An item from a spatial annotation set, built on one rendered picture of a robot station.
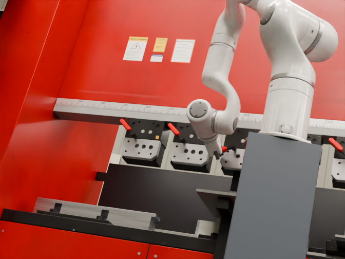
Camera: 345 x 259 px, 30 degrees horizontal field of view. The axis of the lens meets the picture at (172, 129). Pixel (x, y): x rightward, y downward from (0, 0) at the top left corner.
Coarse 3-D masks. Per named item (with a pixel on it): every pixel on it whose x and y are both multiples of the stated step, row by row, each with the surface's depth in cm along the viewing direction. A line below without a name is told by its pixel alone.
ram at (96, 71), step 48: (96, 0) 287; (144, 0) 280; (192, 0) 273; (336, 0) 254; (96, 48) 275; (240, 48) 256; (96, 96) 264; (144, 96) 258; (192, 96) 252; (240, 96) 246; (336, 96) 235
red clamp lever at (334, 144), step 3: (330, 138) 224; (330, 141) 224; (333, 141) 224; (333, 144) 223; (336, 144) 223; (339, 144) 223; (336, 147) 223; (339, 147) 222; (339, 150) 222; (342, 150) 222; (342, 153) 222
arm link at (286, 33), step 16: (272, 16) 172; (288, 16) 170; (304, 16) 173; (272, 32) 172; (288, 32) 169; (304, 32) 173; (272, 48) 174; (288, 48) 170; (304, 48) 176; (272, 64) 174; (288, 64) 169; (304, 64) 169; (272, 80) 171; (304, 80) 167
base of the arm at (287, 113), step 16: (288, 80) 167; (272, 96) 168; (288, 96) 165; (304, 96) 166; (272, 112) 165; (288, 112) 163; (304, 112) 165; (272, 128) 162; (288, 128) 159; (304, 128) 164
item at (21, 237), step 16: (0, 224) 237; (16, 224) 235; (0, 240) 234; (16, 240) 232; (32, 240) 230; (48, 240) 229; (64, 240) 227; (80, 240) 225; (96, 240) 224; (112, 240) 222; (128, 240) 220; (0, 256) 231; (16, 256) 229; (32, 256) 228; (48, 256) 226; (64, 256) 224; (80, 256) 223; (96, 256) 221; (112, 256) 219; (128, 256) 218; (144, 256) 216; (160, 256) 215; (176, 256) 213; (192, 256) 212; (208, 256) 210
